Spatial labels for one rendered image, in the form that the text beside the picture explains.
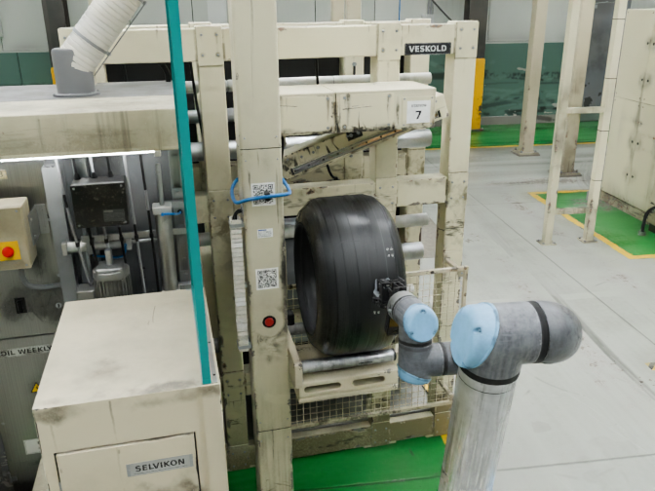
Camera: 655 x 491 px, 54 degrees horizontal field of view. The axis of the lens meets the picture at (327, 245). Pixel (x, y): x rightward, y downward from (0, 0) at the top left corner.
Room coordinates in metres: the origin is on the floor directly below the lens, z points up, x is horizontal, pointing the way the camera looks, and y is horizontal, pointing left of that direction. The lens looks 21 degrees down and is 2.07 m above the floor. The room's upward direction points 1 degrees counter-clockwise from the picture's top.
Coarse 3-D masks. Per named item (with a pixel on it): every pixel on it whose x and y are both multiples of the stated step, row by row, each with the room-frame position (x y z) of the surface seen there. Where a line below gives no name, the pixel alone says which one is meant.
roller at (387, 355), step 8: (368, 352) 1.98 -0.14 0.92; (376, 352) 1.98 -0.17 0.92; (384, 352) 1.98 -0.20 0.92; (392, 352) 1.98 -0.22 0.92; (304, 360) 1.92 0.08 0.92; (312, 360) 1.92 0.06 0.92; (320, 360) 1.92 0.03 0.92; (328, 360) 1.93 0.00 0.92; (336, 360) 1.93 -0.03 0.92; (344, 360) 1.94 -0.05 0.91; (352, 360) 1.94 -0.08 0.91; (360, 360) 1.95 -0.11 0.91; (368, 360) 1.95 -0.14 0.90; (376, 360) 1.96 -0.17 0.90; (384, 360) 1.97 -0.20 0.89; (392, 360) 1.98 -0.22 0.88; (304, 368) 1.90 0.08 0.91; (312, 368) 1.90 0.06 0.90; (320, 368) 1.91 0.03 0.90; (328, 368) 1.92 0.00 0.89; (336, 368) 1.93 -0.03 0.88
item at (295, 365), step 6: (288, 330) 2.09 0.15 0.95; (294, 348) 1.96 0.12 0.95; (294, 354) 1.92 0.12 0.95; (294, 360) 1.88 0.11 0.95; (300, 360) 1.88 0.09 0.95; (294, 366) 1.85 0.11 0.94; (300, 366) 1.86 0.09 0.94; (294, 372) 1.85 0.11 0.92; (300, 372) 1.86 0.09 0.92; (294, 378) 1.86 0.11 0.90; (300, 378) 1.86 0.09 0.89; (294, 384) 1.86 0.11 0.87; (300, 384) 1.86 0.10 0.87
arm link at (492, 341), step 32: (480, 320) 1.02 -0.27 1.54; (512, 320) 1.02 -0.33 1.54; (544, 320) 1.03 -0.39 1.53; (480, 352) 0.99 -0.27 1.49; (512, 352) 1.00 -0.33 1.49; (544, 352) 1.01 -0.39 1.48; (480, 384) 1.01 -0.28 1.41; (512, 384) 1.02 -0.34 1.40; (480, 416) 1.02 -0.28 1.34; (448, 448) 1.07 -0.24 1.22; (480, 448) 1.03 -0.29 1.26; (448, 480) 1.07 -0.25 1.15; (480, 480) 1.04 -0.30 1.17
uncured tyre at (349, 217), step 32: (320, 224) 1.96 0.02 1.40; (352, 224) 1.95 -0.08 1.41; (384, 224) 1.97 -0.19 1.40; (320, 256) 1.88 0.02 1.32; (352, 256) 1.87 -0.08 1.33; (384, 256) 1.89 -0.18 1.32; (320, 288) 1.86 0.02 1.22; (352, 288) 1.82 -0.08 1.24; (320, 320) 1.86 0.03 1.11; (352, 320) 1.82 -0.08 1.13; (384, 320) 1.85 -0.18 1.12; (352, 352) 1.91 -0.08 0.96
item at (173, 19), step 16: (176, 0) 1.24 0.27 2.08; (176, 16) 1.24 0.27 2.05; (176, 32) 1.24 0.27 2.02; (176, 48) 1.24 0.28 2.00; (176, 64) 1.24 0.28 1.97; (176, 80) 1.24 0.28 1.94; (176, 96) 1.24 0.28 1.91; (176, 112) 1.76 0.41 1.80; (176, 128) 1.76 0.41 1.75; (192, 176) 1.24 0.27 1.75; (192, 192) 1.24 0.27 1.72; (192, 208) 1.24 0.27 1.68; (192, 224) 1.24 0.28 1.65; (192, 240) 1.24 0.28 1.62; (192, 256) 1.24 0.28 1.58; (192, 272) 1.70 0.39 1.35; (192, 288) 1.74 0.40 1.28; (208, 352) 1.24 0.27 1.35; (208, 368) 1.24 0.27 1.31
